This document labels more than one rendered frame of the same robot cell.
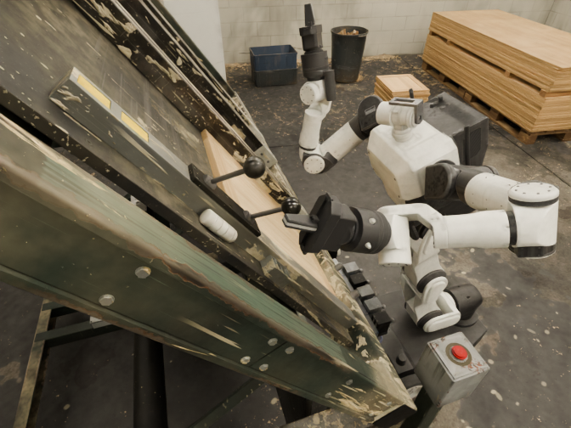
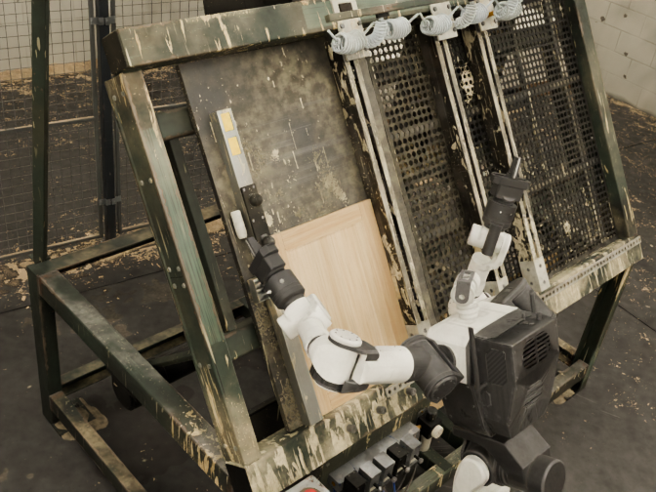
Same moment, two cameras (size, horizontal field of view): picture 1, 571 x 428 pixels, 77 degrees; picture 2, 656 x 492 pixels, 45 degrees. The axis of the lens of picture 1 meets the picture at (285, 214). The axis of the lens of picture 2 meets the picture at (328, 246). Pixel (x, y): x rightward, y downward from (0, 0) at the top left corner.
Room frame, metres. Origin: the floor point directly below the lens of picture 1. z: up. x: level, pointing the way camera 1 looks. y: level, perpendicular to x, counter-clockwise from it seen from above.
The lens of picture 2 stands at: (-0.22, -1.66, 2.63)
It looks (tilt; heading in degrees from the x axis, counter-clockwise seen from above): 33 degrees down; 61
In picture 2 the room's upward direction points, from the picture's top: 8 degrees clockwise
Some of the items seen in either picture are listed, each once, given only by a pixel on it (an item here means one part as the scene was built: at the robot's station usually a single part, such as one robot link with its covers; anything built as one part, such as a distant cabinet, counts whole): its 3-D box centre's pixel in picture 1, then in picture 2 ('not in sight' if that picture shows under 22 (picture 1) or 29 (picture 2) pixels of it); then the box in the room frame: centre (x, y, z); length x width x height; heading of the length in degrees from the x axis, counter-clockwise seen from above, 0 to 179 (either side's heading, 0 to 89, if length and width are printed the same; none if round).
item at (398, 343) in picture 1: (421, 319); not in sight; (1.10, -0.73, 0.19); 0.64 x 0.52 x 0.33; 108
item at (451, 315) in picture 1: (431, 308); not in sight; (1.10, -0.76, 0.28); 0.21 x 0.20 x 0.13; 108
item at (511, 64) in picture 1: (509, 65); not in sight; (4.61, -2.80, 0.39); 2.46 x 1.05 x 0.78; 9
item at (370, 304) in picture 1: (353, 291); (390, 465); (0.90, -0.28, 0.69); 0.50 x 0.14 x 0.24; 18
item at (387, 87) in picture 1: (393, 98); not in sight; (4.05, -1.26, 0.20); 0.61 x 0.53 x 0.40; 9
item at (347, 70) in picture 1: (347, 54); not in sight; (5.29, -0.87, 0.33); 0.52 x 0.51 x 0.65; 9
